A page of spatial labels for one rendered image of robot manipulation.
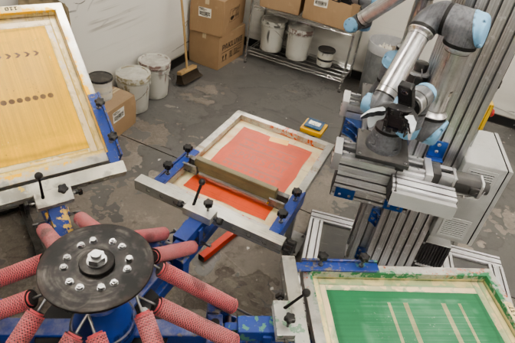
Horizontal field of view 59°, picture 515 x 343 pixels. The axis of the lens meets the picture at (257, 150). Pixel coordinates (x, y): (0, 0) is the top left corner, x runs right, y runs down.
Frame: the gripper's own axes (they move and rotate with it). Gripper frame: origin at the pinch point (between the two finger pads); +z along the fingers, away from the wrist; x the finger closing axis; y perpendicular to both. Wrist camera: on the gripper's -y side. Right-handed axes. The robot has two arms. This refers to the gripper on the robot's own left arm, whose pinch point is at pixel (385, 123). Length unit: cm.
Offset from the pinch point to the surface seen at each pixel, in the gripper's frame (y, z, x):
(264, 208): 66, -16, 52
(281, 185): 65, -35, 56
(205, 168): 54, -11, 82
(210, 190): 62, -8, 77
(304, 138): 61, -73, 67
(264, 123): 57, -68, 91
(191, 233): 56, 23, 57
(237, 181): 56, -15, 66
